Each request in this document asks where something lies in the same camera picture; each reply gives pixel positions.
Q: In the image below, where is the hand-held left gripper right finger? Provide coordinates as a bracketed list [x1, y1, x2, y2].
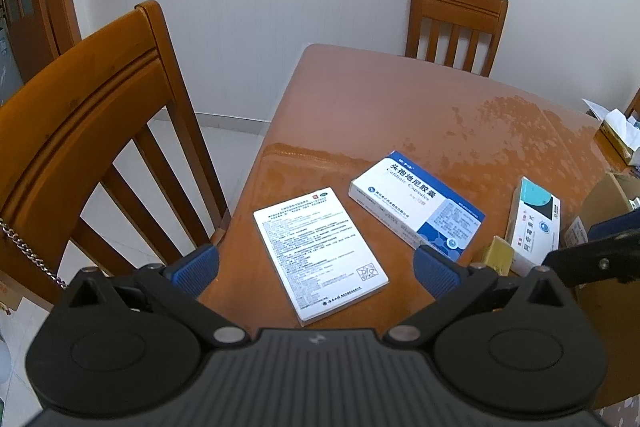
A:
[389, 244, 573, 349]

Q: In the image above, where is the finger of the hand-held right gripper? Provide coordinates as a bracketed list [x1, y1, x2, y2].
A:
[588, 211, 640, 244]
[542, 229, 640, 288]

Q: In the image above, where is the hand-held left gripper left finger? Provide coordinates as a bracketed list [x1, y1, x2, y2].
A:
[65, 244, 249, 349]

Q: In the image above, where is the cardboard box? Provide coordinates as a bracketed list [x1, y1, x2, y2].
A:
[562, 171, 640, 410]

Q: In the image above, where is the blue white capsule box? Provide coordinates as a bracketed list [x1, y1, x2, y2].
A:
[348, 151, 487, 264]

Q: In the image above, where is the green white medicine box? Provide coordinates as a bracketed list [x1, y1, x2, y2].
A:
[252, 187, 390, 327]

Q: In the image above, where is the orange wooden desktop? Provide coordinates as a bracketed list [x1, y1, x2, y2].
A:
[197, 44, 640, 413]

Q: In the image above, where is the gold red long box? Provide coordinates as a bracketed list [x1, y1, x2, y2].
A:
[480, 236, 516, 278]

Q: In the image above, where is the teal white medicine box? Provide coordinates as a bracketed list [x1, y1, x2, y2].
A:
[504, 177, 562, 278]

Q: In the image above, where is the gold tissue pack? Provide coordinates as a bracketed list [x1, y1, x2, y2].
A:
[582, 98, 640, 166]

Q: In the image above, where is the metal chain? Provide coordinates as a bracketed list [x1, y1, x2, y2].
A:
[0, 219, 68, 290]

